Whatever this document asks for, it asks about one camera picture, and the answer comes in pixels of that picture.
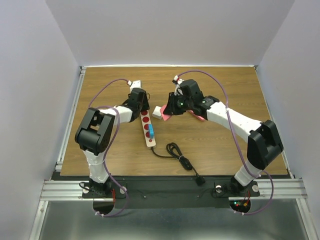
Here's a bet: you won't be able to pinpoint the pink triangular power socket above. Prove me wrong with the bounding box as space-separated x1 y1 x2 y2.
187 110 206 122

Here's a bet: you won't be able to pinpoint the white red power strip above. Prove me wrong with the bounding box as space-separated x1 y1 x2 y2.
140 110 156 149

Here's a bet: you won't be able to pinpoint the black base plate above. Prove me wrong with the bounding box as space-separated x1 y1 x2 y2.
81 175 261 210

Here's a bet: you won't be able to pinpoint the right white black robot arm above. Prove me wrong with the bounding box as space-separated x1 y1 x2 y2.
163 76 284 195

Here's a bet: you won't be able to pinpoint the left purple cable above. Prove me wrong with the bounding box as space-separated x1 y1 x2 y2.
88 78 130 218

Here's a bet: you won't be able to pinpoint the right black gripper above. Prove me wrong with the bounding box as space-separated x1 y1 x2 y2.
162 91 193 116

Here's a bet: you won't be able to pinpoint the purple cable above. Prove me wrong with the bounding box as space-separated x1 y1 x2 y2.
174 69 275 216
88 78 130 218

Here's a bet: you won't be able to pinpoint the black power strip cord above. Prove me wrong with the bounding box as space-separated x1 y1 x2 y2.
149 142 206 187

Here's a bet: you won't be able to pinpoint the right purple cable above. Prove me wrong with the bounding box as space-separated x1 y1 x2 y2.
174 69 275 216

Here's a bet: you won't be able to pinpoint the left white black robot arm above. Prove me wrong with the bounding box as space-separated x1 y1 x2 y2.
74 87 150 197

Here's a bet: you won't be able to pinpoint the white charger block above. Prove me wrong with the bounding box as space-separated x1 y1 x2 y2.
152 106 163 120

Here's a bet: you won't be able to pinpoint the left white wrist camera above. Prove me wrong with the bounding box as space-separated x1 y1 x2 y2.
127 80 142 92

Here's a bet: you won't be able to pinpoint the small pink plug adapter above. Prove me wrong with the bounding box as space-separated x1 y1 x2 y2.
160 105 172 121

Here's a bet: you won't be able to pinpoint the aluminium frame rails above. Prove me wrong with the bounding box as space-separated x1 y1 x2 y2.
29 66 87 240

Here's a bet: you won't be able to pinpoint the blue plug adapter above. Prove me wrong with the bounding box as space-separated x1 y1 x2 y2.
148 124 155 139

